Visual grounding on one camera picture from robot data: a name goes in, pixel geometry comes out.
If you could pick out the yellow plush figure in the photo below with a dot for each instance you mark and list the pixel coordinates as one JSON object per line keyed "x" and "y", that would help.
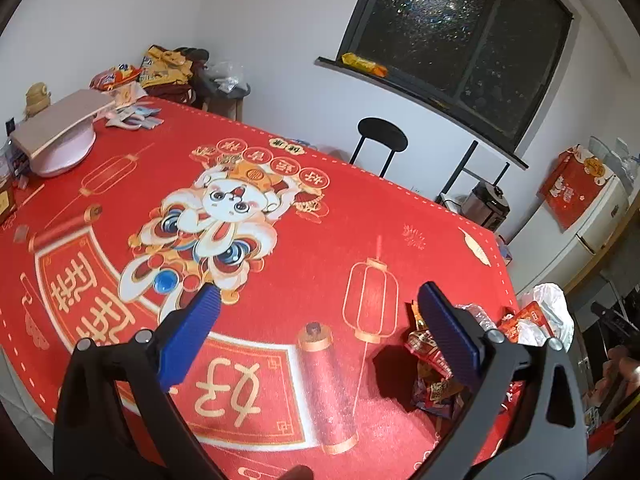
{"x": 37, "y": 97}

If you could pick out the red orange snack bag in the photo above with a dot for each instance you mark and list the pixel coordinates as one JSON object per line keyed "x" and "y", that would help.
{"x": 112, "y": 77}

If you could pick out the dark red bag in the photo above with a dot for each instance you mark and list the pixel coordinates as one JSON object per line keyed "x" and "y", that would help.
{"x": 175, "y": 92}

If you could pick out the red white snack packet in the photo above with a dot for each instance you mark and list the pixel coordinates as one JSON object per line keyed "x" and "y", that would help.
{"x": 530, "y": 317}

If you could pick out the red printed tablecloth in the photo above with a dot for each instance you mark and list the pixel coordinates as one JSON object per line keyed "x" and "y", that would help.
{"x": 310, "y": 240}

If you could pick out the clear plastic bag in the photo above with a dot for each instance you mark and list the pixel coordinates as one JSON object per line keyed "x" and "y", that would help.
{"x": 227, "y": 76}

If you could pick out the yellow printed bag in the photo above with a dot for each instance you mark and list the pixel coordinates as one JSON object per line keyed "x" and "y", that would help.
{"x": 165, "y": 67}

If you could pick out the clear plastic wrapper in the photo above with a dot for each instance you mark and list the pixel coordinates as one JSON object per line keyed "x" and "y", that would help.
{"x": 475, "y": 315}

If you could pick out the pink round appliance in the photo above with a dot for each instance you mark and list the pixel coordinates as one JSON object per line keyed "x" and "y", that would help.
{"x": 65, "y": 157}

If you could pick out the red purple snack wrapper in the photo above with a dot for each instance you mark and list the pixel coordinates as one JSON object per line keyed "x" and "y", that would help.
{"x": 435, "y": 395}

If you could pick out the red printed cloth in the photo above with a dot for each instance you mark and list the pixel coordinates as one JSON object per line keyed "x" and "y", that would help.
{"x": 575, "y": 190}

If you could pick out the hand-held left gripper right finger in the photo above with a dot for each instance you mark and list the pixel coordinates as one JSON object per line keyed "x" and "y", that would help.
{"x": 450, "y": 335}

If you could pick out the dark window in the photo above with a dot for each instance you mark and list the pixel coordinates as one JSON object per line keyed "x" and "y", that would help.
{"x": 450, "y": 35}

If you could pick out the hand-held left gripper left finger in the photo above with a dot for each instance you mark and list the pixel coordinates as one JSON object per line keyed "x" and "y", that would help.
{"x": 187, "y": 340}

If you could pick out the orange packet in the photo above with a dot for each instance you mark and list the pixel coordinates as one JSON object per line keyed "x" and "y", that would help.
{"x": 362, "y": 63}

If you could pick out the black round stool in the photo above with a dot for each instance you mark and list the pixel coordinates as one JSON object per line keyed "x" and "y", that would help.
{"x": 382, "y": 132}

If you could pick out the black windowsill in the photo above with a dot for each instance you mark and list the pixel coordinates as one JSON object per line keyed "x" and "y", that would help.
{"x": 425, "y": 97}

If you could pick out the cream refrigerator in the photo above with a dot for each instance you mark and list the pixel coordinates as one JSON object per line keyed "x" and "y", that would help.
{"x": 585, "y": 240}

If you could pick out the pastel paper packets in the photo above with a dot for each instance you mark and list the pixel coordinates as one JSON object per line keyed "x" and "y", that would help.
{"x": 132, "y": 115}

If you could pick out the small wooden stool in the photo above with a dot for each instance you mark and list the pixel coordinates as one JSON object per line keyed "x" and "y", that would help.
{"x": 225, "y": 105}

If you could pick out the brown pressure cooker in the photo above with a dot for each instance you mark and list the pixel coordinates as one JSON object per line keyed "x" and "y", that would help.
{"x": 485, "y": 202}

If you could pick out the clear plastic containers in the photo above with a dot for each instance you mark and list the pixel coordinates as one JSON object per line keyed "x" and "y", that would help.
{"x": 617, "y": 157}

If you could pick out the white plastic bag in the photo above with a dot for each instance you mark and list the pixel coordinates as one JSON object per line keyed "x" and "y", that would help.
{"x": 555, "y": 300}

